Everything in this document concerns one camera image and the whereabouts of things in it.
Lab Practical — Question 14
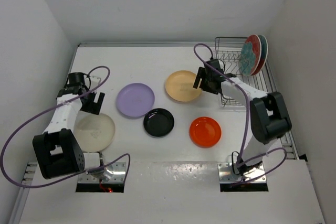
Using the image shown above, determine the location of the yellow plate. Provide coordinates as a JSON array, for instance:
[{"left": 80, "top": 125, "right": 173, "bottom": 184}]
[{"left": 165, "top": 70, "right": 202, "bottom": 102}]

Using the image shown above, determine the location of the cream bear plate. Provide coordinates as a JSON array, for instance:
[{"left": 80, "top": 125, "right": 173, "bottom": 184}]
[{"left": 74, "top": 113, "right": 116, "bottom": 153}]

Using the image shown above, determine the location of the red teal floral plate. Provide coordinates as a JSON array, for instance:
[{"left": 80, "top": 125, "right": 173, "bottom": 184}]
[
  {"left": 239, "top": 35, "right": 261, "bottom": 76},
  {"left": 255, "top": 35, "right": 268, "bottom": 74}
]

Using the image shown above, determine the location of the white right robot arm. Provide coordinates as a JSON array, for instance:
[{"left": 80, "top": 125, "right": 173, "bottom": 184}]
[{"left": 193, "top": 59, "right": 292, "bottom": 176}]

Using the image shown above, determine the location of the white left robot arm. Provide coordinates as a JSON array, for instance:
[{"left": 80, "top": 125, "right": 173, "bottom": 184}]
[{"left": 33, "top": 72, "right": 105, "bottom": 179}]

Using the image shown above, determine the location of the purple plate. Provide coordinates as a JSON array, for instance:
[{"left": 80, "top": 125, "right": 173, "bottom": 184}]
[{"left": 116, "top": 83, "right": 155, "bottom": 118}]

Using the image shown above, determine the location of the orange plate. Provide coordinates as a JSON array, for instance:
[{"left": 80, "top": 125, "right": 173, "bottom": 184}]
[{"left": 189, "top": 116, "right": 222, "bottom": 148}]

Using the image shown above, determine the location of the black plate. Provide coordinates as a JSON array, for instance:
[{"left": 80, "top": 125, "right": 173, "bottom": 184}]
[{"left": 143, "top": 108, "right": 175, "bottom": 138}]

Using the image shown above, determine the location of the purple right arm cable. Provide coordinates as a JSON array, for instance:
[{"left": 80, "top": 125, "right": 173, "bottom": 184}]
[{"left": 193, "top": 43, "right": 288, "bottom": 185}]

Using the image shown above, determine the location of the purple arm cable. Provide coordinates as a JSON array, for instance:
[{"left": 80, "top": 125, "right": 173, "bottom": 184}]
[
  {"left": 0, "top": 66, "right": 131, "bottom": 188},
  {"left": 193, "top": 43, "right": 288, "bottom": 185}
]

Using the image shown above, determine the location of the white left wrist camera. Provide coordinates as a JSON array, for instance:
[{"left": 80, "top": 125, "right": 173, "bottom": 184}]
[{"left": 89, "top": 76, "right": 102, "bottom": 85}]

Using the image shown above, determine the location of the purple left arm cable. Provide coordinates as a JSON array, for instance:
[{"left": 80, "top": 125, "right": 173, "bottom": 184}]
[{"left": 0, "top": 66, "right": 131, "bottom": 188}]

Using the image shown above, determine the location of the wire dish rack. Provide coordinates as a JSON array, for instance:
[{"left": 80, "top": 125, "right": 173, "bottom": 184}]
[{"left": 215, "top": 37, "right": 276, "bottom": 92}]

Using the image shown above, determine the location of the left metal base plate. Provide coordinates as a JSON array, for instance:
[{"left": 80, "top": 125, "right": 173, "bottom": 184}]
[{"left": 77, "top": 162, "right": 127, "bottom": 185}]

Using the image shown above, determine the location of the metal base plate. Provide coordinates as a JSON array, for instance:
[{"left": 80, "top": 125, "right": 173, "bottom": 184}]
[
  {"left": 77, "top": 162, "right": 127, "bottom": 185},
  {"left": 217, "top": 161, "right": 268, "bottom": 184}
]

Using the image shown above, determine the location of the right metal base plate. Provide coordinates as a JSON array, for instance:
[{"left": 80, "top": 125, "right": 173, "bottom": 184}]
[{"left": 217, "top": 161, "right": 268, "bottom": 184}]

